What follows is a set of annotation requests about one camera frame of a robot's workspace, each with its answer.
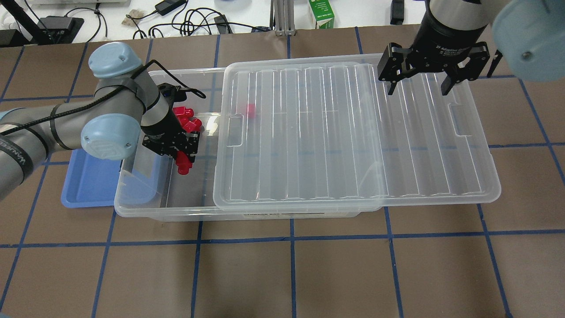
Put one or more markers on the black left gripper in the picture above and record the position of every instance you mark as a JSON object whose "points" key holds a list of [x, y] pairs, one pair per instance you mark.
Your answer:
{"points": [[161, 129]]}

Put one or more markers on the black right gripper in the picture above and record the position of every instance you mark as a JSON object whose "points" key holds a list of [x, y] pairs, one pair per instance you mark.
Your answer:
{"points": [[441, 36]]}

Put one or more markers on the clear plastic box lid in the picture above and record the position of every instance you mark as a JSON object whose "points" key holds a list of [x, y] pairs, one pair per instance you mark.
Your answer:
{"points": [[433, 147]]}

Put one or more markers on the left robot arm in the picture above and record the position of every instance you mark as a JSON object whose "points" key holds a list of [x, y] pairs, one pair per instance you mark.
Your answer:
{"points": [[127, 109]]}

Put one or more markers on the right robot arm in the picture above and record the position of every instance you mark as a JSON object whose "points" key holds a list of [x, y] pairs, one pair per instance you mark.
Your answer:
{"points": [[529, 35]]}

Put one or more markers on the clear plastic storage box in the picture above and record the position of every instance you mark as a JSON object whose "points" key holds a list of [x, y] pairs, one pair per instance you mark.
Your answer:
{"points": [[176, 194]]}

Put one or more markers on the blue plastic tray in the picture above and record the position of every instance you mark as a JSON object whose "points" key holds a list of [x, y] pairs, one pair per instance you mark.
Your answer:
{"points": [[93, 182]]}

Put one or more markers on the green white carton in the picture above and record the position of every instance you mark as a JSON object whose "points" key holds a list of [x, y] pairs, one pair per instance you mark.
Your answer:
{"points": [[322, 15]]}

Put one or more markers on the black power adapter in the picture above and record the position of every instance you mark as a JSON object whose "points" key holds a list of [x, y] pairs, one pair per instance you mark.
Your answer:
{"points": [[165, 7]]}

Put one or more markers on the aluminium frame post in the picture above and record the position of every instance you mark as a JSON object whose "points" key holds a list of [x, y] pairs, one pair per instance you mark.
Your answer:
{"points": [[282, 17]]}

